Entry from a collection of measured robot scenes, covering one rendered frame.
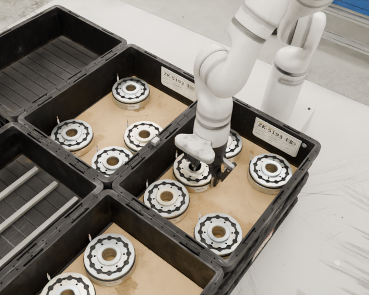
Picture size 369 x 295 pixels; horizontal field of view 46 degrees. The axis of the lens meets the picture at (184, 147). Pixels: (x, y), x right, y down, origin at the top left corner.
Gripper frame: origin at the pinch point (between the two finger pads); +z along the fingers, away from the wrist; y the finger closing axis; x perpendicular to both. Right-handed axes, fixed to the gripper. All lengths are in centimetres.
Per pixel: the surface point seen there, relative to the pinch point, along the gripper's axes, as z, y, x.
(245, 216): 2.5, -12.8, 2.3
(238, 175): 2.5, -5.4, -6.6
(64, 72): 3, 55, -7
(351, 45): 73, 14, -188
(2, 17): 85, 211, -83
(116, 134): 2.5, 26.7, 1.6
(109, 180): -7.4, 12.1, 18.6
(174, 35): 15, 53, -58
